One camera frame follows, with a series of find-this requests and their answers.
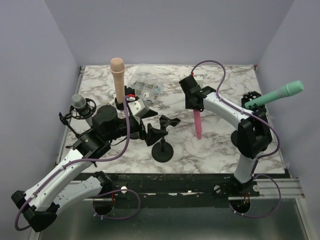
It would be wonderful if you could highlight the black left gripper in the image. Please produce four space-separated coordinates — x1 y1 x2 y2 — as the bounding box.
106 109 169 146

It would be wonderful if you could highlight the black desk mic stand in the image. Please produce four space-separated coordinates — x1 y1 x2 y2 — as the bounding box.
151 115 181 163
113 85 141 140

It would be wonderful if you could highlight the clear plastic parts box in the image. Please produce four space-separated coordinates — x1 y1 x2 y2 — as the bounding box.
127 64 170 103

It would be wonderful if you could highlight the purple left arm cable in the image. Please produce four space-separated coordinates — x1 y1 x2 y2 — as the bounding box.
14 93 136 231

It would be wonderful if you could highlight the beige microphone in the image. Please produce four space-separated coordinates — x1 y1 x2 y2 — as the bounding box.
110 57 125 104

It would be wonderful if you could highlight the teal microphone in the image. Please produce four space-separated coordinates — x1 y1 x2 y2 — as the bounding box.
244 80 304 109

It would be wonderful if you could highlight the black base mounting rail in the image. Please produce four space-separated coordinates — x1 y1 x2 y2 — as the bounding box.
74 172 278 210

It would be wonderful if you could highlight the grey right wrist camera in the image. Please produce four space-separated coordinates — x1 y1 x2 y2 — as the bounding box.
193 74 204 89

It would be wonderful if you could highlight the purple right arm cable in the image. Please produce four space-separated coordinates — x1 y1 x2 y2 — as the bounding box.
191 59 282 218

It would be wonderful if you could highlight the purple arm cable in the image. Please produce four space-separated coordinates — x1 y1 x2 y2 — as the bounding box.
191 59 282 218
14 93 136 231

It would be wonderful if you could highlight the black shock mount stand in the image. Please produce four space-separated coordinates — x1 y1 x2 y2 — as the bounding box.
58 98 97 139
231 91 272 158

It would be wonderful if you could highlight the silver condenser microphone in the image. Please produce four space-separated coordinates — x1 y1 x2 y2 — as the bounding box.
71 94 91 119

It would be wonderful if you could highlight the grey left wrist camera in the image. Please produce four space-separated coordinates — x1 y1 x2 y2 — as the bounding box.
128 98 150 118

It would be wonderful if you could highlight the black right shock mount stand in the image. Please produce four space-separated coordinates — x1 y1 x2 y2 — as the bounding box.
231 91 272 158

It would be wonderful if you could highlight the small white cylinder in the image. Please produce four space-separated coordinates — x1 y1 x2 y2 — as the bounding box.
108 89 116 98

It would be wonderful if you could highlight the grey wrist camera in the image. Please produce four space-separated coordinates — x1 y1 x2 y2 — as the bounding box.
193 74 204 89
128 98 150 118

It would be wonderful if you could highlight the pink microphone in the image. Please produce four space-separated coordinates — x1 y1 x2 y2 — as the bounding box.
193 109 202 140

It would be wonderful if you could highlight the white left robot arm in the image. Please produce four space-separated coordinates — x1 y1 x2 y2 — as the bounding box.
11 100 168 233

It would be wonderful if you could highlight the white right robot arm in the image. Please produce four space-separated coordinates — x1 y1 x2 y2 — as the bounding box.
179 75 272 196

